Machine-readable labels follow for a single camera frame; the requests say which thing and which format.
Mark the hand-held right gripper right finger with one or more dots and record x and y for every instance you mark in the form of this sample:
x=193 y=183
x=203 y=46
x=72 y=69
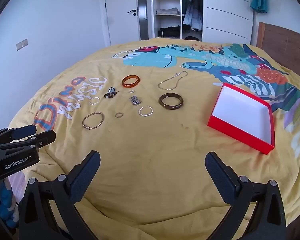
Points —
x=218 y=172

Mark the brown wooden bead jewelry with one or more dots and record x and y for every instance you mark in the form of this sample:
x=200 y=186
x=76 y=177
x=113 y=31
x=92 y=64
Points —
x=110 y=95

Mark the wooden headboard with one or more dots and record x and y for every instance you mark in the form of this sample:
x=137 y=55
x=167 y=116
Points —
x=282 y=42

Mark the thin gold bangle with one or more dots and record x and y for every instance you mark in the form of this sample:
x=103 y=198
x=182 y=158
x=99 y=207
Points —
x=86 y=127

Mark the silver black round pendant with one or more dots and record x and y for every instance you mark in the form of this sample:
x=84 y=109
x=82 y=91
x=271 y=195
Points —
x=111 y=89

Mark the person's left hand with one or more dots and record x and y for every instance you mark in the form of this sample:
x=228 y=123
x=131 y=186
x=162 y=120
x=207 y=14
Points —
x=5 y=200

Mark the hanging jackets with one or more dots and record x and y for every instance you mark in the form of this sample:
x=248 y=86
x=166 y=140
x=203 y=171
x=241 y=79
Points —
x=193 y=10

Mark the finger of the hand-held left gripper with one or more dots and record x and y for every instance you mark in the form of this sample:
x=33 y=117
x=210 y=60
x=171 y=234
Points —
x=46 y=137
x=22 y=130

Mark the wall light switch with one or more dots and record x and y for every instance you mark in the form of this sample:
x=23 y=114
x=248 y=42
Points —
x=22 y=44

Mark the dark brown bangle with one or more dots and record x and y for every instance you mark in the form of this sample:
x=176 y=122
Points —
x=171 y=108

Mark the red box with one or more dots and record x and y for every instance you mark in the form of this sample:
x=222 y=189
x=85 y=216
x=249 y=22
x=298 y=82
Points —
x=240 y=110

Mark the yellow printed blanket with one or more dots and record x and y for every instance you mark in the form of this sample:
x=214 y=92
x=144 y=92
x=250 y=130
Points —
x=152 y=142

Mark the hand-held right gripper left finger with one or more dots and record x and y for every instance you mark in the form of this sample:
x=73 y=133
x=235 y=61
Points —
x=86 y=172

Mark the white wardrobe door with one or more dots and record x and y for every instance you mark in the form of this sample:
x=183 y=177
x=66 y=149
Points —
x=227 y=10

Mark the folded dark clothes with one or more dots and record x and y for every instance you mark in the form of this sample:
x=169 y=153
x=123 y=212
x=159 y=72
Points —
x=170 y=31

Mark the folded light clothes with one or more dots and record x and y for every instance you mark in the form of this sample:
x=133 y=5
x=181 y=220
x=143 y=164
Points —
x=168 y=11

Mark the amber bangle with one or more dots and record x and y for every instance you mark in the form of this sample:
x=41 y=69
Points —
x=123 y=81

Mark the silver brooch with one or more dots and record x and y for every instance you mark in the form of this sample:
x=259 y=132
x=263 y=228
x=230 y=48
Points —
x=135 y=101

